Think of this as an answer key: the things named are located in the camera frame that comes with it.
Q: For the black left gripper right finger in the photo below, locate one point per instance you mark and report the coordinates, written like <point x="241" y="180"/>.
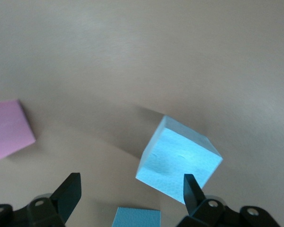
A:
<point x="203" y="212"/>

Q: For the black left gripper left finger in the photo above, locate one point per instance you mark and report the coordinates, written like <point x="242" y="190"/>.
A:
<point x="52" y="210"/>

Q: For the blue foam cube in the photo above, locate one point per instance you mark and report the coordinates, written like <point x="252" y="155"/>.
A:
<point x="175" y="156"/>
<point x="137" y="218"/>

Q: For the pink foam cube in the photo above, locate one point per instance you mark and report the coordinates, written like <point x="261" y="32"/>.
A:
<point x="9" y="127"/>

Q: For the brown table mat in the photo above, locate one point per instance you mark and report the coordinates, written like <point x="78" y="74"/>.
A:
<point x="156" y="59"/>

